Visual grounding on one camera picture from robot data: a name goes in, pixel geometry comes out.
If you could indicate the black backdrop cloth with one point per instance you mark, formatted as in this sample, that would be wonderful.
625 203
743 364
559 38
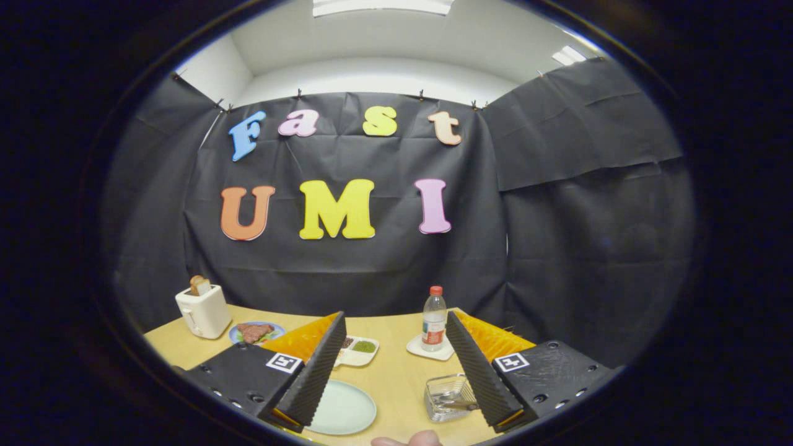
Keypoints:
372 272

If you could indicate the white square coaster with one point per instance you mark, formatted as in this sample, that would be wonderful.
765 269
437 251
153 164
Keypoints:
418 349

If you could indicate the blue plate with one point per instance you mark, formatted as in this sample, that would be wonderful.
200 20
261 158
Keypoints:
279 328

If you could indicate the cooked steak with vegetables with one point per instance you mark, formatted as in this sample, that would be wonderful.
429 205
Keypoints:
254 332

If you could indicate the white toaster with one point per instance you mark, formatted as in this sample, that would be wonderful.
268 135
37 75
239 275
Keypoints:
204 313

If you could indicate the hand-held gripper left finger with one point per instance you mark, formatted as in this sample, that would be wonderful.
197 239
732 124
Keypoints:
317 378

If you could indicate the pale green plate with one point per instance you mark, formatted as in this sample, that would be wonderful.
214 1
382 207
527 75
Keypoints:
347 409

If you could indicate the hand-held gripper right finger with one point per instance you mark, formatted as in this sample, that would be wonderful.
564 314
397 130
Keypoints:
480 371

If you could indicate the white divided dish with beans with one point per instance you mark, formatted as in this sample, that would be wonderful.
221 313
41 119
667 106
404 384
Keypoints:
362 353

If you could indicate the clear water bottle red cap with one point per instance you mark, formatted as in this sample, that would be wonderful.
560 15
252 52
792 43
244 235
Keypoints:
434 322

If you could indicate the clear drainer basket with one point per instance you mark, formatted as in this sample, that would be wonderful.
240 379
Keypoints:
443 387

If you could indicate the toasted bread slice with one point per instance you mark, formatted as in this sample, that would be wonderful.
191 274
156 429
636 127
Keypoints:
199 285

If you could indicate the long ceiling light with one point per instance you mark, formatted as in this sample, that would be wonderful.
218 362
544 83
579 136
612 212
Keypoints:
383 6

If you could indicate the small ceiling light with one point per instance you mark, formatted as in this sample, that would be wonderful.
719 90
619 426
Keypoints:
569 56

